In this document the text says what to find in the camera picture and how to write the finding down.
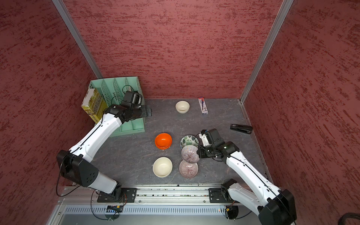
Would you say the small green leaf bowl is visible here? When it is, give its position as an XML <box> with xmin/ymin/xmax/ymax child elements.
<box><xmin>180</xmin><ymin>135</ymin><xmax>199</xmax><ymax>147</ymax></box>

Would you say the small pink striped bowl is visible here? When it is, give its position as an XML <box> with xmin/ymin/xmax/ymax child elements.
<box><xmin>181</xmin><ymin>145</ymin><xmax>200</xmax><ymax>164</ymax></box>

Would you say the small cream bowl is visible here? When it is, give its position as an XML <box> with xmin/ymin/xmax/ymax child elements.
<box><xmin>175</xmin><ymin>101</ymin><xmax>190</xmax><ymax>114</ymax></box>

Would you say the small orange bowl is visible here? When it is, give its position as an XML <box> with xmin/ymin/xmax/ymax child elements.
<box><xmin>155</xmin><ymin>133</ymin><xmax>173</xmax><ymax>147</ymax></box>

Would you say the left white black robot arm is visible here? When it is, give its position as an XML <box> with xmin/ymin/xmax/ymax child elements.
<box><xmin>56</xmin><ymin>91</ymin><xmax>152</xmax><ymax>200</ymax></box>

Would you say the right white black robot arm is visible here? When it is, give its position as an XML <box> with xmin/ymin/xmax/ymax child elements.
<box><xmin>197</xmin><ymin>129</ymin><xmax>297</xmax><ymax>225</ymax></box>

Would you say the green plastic file organizer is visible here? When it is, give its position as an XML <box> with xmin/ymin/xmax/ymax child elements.
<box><xmin>89</xmin><ymin>76</ymin><xmax>145</xmax><ymax>137</ymax></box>

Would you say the large green leaf bowl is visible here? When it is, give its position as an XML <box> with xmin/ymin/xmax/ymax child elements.
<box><xmin>180</xmin><ymin>142</ymin><xmax>187</xmax><ymax>149</ymax></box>

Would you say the large pink striped bowl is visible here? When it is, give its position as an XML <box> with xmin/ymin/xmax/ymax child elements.
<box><xmin>179</xmin><ymin>160</ymin><xmax>199</xmax><ymax>179</ymax></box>

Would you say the yellow book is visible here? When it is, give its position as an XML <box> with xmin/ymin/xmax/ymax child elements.
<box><xmin>81</xmin><ymin>89</ymin><xmax>108</xmax><ymax>124</ymax></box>

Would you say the black stapler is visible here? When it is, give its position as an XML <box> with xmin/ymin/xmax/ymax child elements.
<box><xmin>230</xmin><ymin>124</ymin><xmax>253</xmax><ymax>134</ymax></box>

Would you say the large orange bowl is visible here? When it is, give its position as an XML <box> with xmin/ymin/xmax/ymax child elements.
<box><xmin>156</xmin><ymin>144</ymin><xmax>172</xmax><ymax>150</ymax></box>

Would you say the white pencil lead box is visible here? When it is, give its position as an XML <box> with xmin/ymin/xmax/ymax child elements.
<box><xmin>198</xmin><ymin>97</ymin><xmax>208</xmax><ymax>114</ymax></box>

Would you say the large cream bowl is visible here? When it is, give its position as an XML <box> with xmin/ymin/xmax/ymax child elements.
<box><xmin>152</xmin><ymin>157</ymin><xmax>173</xmax><ymax>178</ymax></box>

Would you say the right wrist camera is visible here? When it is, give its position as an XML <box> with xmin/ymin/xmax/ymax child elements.
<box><xmin>199</xmin><ymin>133</ymin><xmax>211</xmax><ymax>147</ymax></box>

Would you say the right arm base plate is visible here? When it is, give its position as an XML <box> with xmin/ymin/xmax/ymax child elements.
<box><xmin>208</xmin><ymin>187</ymin><xmax>234</xmax><ymax>203</ymax></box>

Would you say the aluminium mounting rail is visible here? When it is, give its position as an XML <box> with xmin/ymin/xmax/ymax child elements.
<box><xmin>58</xmin><ymin>184</ymin><xmax>248</xmax><ymax>205</ymax></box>

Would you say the right base cable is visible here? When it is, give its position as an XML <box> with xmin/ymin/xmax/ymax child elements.
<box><xmin>224</xmin><ymin>202</ymin><xmax>252</xmax><ymax>220</ymax></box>

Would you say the base cable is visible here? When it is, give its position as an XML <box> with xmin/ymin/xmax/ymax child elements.
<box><xmin>224</xmin><ymin>202</ymin><xmax>252</xmax><ymax>220</ymax></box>
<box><xmin>89</xmin><ymin>188</ymin><xmax>127</xmax><ymax>221</ymax></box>

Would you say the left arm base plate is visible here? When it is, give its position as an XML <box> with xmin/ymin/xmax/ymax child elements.
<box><xmin>97</xmin><ymin>187</ymin><xmax>137</xmax><ymax>203</ymax></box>

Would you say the left base cable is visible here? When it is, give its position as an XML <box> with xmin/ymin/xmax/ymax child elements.
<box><xmin>89</xmin><ymin>188</ymin><xmax>127</xmax><ymax>221</ymax></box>

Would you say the left aluminium corner post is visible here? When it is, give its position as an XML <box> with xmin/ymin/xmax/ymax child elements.
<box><xmin>52</xmin><ymin>0</ymin><xmax>103</xmax><ymax>79</ymax></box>

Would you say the aluminium corner post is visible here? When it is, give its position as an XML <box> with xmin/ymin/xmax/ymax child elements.
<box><xmin>52</xmin><ymin>0</ymin><xmax>103</xmax><ymax>79</ymax></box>
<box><xmin>240</xmin><ymin>0</ymin><xmax>294</xmax><ymax>105</ymax></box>

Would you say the right aluminium corner post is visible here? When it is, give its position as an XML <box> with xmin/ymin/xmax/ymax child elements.
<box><xmin>240</xmin><ymin>0</ymin><xmax>294</xmax><ymax>105</ymax></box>

